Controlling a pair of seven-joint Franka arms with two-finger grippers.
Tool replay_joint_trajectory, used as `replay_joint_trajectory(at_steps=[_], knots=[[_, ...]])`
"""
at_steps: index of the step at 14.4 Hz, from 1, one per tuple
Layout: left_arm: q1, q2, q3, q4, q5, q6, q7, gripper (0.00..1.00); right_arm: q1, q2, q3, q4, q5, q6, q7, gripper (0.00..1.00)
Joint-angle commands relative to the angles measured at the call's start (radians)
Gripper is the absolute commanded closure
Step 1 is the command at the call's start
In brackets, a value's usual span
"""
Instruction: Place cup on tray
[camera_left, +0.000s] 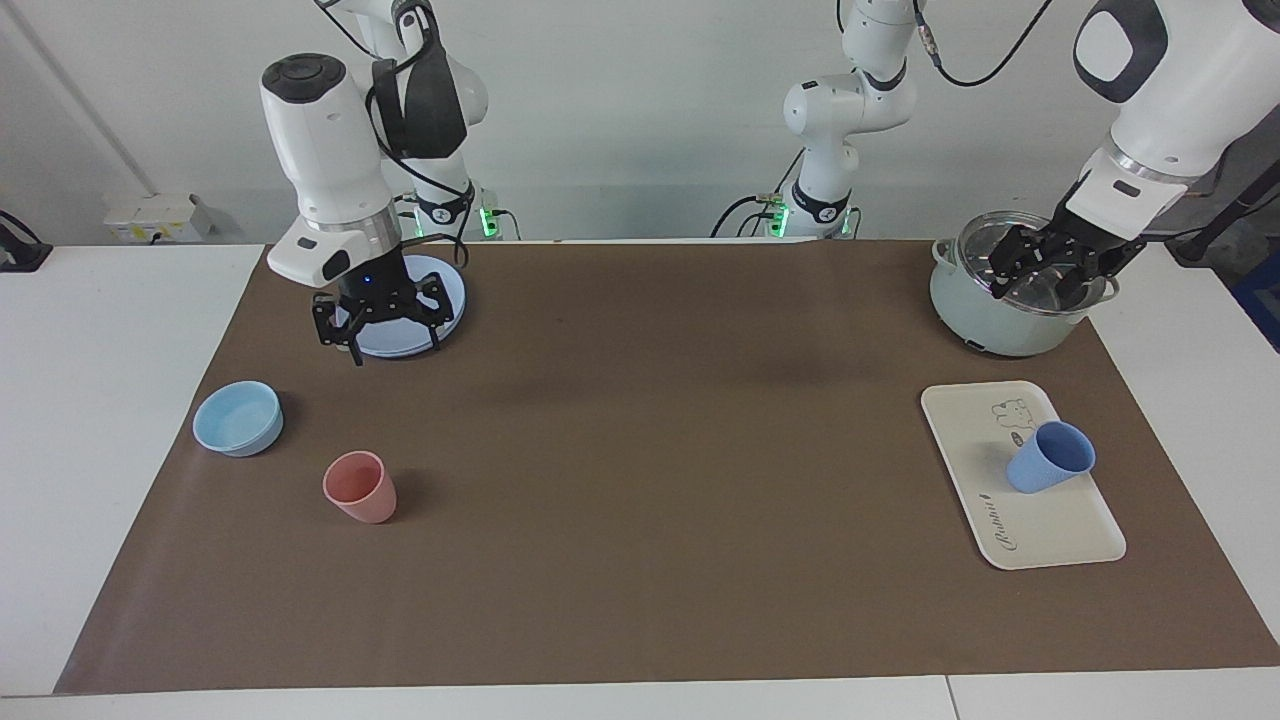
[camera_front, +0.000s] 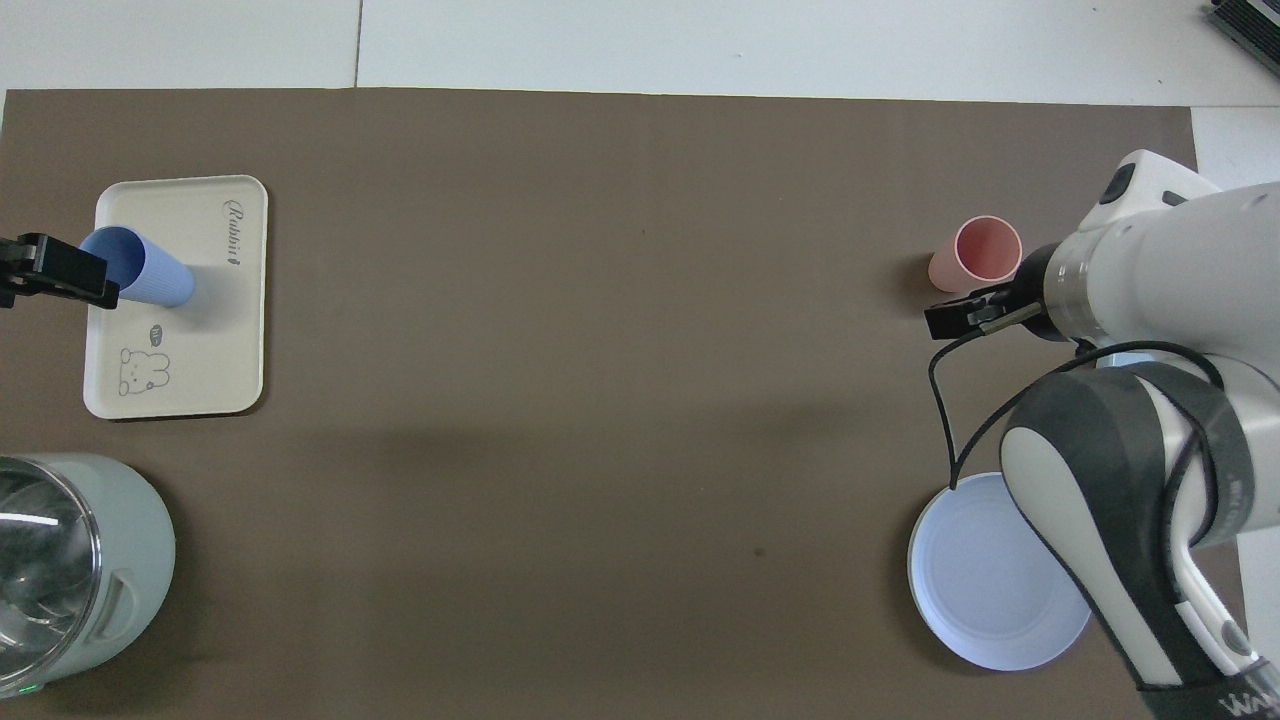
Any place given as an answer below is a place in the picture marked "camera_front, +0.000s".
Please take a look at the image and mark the glass pot lid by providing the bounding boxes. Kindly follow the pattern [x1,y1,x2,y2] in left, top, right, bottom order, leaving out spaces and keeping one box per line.
[0,462,102,683]

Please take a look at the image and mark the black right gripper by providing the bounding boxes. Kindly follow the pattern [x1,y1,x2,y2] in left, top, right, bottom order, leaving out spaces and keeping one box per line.
[924,244,1063,342]

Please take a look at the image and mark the pink plastic cup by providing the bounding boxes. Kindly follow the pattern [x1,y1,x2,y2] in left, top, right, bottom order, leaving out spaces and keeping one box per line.
[928,215,1024,294]

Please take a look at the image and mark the dark grey striped device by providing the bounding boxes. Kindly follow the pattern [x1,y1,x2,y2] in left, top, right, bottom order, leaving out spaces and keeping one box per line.
[1205,0,1280,53]

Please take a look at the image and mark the cream rabbit print tray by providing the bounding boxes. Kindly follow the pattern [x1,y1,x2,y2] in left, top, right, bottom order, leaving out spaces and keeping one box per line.
[83,175,269,421]

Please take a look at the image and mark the brown table mat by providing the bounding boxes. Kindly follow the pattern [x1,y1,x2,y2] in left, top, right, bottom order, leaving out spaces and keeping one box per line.
[0,88,1198,720]

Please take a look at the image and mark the blue ribbed plastic cup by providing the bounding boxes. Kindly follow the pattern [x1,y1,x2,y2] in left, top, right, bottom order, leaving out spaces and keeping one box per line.
[78,227,196,308]

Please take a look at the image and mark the pale green electric pot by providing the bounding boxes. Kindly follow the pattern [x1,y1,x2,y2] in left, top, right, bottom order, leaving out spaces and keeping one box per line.
[0,453,177,697]

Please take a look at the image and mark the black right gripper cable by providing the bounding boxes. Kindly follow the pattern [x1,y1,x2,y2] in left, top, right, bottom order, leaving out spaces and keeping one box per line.
[928,325,1227,492]

